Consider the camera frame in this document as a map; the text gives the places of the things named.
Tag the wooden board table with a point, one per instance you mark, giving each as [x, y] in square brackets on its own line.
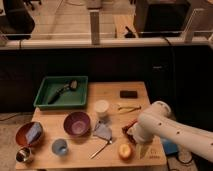
[81, 148]

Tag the small steel cup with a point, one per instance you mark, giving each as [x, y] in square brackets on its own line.
[24, 155]

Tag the dark grape bunch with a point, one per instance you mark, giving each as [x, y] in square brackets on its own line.
[127, 135]

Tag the white cup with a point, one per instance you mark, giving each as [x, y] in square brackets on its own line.
[101, 107]

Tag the grey folded cloth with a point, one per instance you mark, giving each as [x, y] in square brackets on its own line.
[102, 131]

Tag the red brown bowl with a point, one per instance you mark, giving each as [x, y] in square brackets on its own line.
[20, 135]

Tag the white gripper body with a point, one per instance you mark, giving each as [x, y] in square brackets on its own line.
[139, 134]

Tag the light blue cup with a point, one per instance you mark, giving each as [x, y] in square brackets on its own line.
[60, 147]

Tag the black handled brush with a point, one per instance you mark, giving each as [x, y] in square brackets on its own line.
[71, 86]

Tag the blue box on floor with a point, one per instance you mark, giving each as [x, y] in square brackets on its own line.
[169, 147]

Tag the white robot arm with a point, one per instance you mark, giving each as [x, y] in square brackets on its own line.
[154, 121]

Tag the black cabinet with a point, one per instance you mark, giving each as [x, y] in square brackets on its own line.
[155, 18]

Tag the green plastic tray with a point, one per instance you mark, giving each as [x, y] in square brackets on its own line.
[68, 100]

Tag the blue sponge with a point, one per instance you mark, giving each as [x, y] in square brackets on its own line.
[33, 133]

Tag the purple bowl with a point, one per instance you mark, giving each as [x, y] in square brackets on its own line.
[77, 124]

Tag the yellow green tongs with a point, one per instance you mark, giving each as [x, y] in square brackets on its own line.
[126, 109]

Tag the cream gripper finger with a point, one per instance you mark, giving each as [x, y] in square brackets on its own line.
[143, 148]

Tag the black office chair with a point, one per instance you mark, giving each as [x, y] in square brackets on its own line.
[16, 23]

